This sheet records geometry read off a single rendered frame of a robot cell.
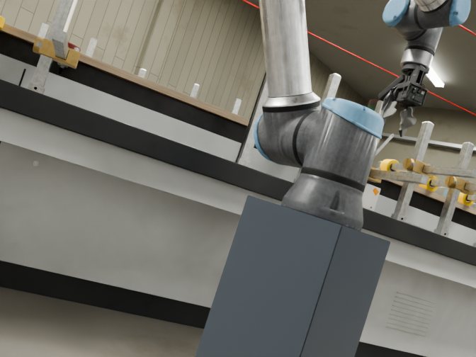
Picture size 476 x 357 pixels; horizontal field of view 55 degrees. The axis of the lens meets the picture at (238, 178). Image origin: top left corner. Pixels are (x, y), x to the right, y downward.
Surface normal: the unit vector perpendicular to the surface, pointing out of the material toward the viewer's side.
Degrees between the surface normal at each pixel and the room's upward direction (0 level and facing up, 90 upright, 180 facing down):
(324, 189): 70
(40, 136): 90
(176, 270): 90
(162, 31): 90
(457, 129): 90
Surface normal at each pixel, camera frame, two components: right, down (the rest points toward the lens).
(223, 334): -0.63, -0.23
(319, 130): -0.77, -0.28
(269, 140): -0.83, 0.24
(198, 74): 0.71, 0.21
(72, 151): 0.33, 0.07
